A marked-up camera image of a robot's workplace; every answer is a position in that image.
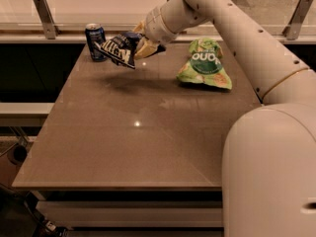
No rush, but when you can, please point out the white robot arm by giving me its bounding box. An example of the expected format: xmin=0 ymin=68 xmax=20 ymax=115
xmin=144 ymin=0 xmax=316 ymax=237

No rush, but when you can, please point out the right metal railing bracket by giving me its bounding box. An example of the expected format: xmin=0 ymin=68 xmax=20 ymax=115
xmin=282 ymin=0 xmax=314 ymax=40

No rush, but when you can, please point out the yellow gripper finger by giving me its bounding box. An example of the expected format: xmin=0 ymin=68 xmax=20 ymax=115
xmin=134 ymin=37 xmax=166 ymax=60
xmin=132 ymin=21 xmax=145 ymax=34

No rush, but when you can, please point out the left metal railing bracket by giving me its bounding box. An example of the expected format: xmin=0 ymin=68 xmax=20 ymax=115
xmin=33 ymin=0 xmax=58 ymax=40

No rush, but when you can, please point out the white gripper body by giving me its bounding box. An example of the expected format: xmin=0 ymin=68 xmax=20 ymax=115
xmin=144 ymin=6 xmax=177 ymax=45

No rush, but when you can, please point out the green chip bag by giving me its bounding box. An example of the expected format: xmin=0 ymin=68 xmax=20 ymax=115
xmin=177 ymin=38 xmax=232 ymax=90

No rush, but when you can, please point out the blue Kettle chip bag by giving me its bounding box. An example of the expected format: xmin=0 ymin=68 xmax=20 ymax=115
xmin=94 ymin=32 xmax=142 ymax=69

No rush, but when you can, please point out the blue pepsi can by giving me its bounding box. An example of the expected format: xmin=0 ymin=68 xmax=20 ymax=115
xmin=85 ymin=23 xmax=106 ymax=62

